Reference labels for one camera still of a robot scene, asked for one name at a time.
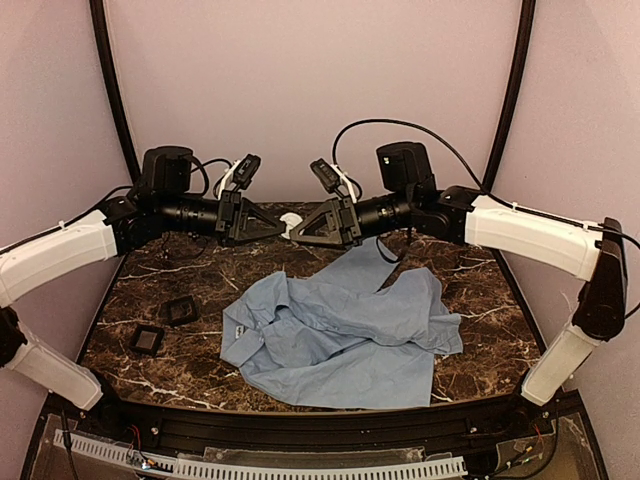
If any far black square tray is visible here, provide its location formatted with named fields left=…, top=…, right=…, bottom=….
left=160, top=295, right=199, bottom=327

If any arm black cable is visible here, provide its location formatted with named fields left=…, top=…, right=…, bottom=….
left=54, top=157, right=236, bottom=261
left=331, top=117, right=640, bottom=319

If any white slotted cable duct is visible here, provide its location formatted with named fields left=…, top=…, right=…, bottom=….
left=53, top=429, right=468, bottom=479

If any black front table rail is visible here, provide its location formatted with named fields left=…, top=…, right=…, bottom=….
left=100, top=395, right=551, bottom=453

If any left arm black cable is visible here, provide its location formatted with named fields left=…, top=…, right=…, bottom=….
left=54, top=157, right=236, bottom=261

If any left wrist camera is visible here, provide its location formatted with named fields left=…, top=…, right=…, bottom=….
left=213, top=154, right=261, bottom=200

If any black square tray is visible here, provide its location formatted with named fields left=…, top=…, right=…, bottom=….
left=129, top=324, right=165, bottom=357
left=160, top=295, right=199, bottom=327

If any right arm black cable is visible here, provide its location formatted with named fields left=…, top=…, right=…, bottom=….
left=331, top=117, right=640, bottom=319

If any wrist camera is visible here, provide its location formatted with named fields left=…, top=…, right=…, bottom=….
left=213, top=154, right=261, bottom=200
left=310, top=158, right=363, bottom=203

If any left black frame post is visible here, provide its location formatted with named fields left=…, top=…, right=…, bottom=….
left=88, top=0, right=141, bottom=182

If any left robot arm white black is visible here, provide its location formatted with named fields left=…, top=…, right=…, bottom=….
left=1, top=146, right=285, bottom=412

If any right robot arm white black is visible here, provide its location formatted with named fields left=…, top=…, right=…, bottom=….
left=290, top=141, right=627, bottom=406

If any right black frame post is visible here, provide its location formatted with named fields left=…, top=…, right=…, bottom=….
left=480, top=0, right=536, bottom=192

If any near black square tray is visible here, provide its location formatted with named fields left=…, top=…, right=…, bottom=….
left=129, top=324, right=165, bottom=357

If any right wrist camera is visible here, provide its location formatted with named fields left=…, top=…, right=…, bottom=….
left=310, top=158, right=363, bottom=203

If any black frame post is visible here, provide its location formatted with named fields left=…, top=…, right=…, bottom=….
left=480, top=0, right=536, bottom=192
left=88, top=0, right=141, bottom=182

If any light blue shirt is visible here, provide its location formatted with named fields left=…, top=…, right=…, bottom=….
left=220, top=239, right=463, bottom=410

